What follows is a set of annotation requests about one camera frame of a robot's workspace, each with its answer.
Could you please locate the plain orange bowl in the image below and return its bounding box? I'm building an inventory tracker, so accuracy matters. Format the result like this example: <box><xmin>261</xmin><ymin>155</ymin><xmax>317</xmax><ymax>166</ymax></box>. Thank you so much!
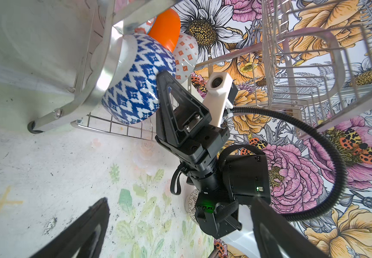
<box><xmin>148</xmin><ymin>8</ymin><xmax>181</xmax><ymax>52</ymax></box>

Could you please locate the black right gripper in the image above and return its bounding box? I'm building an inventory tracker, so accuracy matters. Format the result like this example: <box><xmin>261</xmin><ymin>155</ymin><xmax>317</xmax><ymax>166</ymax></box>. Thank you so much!
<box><xmin>155</xmin><ymin>71</ymin><xmax>230</xmax><ymax>194</ymax></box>

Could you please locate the grey dotted white bowl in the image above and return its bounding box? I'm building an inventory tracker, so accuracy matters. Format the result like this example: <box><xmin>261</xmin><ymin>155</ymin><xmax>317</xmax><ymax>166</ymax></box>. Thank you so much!
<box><xmin>185</xmin><ymin>189</ymin><xmax>200</xmax><ymax>225</ymax></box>

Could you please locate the chrome wire dish rack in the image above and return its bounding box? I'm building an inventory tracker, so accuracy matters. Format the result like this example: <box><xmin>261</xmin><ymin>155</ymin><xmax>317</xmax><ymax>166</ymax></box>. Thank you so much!
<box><xmin>27</xmin><ymin>0</ymin><xmax>372</xmax><ymax>143</ymax></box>

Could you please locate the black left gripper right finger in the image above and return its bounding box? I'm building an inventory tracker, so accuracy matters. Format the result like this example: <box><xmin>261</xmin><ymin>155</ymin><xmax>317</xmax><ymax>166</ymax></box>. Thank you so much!
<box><xmin>251</xmin><ymin>197</ymin><xmax>327</xmax><ymax>258</ymax></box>

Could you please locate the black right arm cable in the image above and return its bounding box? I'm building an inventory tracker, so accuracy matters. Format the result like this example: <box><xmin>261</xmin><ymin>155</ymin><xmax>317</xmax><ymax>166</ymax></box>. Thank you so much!
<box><xmin>227</xmin><ymin>106</ymin><xmax>348</xmax><ymax>223</ymax></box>

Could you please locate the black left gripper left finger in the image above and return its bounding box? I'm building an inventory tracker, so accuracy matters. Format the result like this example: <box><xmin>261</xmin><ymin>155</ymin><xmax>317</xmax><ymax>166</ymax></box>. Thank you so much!
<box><xmin>32</xmin><ymin>197</ymin><xmax>110</xmax><ymax>258</ymax></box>

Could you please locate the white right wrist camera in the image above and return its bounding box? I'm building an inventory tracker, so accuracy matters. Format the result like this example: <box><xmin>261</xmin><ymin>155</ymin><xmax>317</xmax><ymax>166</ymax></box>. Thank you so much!
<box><xmin>203</xmin><ymin>72</ymin><xmax>238</xmax><ymax>127</ymax></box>

